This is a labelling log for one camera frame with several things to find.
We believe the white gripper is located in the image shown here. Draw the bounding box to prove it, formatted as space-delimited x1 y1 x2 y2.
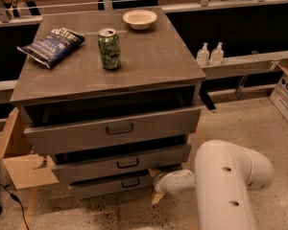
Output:
149 169 182 205

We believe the grey bottom drawer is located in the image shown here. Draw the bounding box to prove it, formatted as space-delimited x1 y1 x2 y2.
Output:
68 170 153 199

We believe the grey drawer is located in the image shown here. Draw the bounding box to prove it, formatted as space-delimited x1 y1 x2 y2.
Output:
68 170 153 199
24 106 201 154
52 144 191 184

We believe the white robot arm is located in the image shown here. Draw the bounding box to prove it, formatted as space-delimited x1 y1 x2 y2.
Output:
149 140 274 230

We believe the grey middle drawer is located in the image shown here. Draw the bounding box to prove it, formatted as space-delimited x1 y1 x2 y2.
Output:
52 144 191 184

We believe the grey drawer cabinet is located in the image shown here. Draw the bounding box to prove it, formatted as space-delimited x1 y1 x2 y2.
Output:
9 6 206 200

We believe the grey top drawer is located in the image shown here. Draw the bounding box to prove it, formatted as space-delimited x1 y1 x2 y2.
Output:
24 106 201 154

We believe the flat cardboard box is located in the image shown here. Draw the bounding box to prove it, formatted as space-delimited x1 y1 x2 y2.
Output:
0 108 59 189

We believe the clear sanitizer bottle left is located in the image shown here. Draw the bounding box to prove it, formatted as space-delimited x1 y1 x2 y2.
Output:
196 42 209 66

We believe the clear sanitizer bottle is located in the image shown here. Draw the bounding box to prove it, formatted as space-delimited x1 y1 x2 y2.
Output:
210 42 224 65
196 42 209 66

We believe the clear sanitizer bottle right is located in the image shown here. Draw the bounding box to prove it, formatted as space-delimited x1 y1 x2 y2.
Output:
210 42 224 65

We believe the green soda can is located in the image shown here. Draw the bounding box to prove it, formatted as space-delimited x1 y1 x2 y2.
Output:
98 28 121 70

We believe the white bowl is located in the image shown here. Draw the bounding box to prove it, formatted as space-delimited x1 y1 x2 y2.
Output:
123 10 157 30

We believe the blue chip bag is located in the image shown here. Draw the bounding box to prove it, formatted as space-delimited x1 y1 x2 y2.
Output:
17 28 84 69

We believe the grey metal railing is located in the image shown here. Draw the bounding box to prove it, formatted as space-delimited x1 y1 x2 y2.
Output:
0 0 288 104

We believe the black power cable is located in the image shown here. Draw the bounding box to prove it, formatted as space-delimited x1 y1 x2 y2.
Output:
0 180 31 230

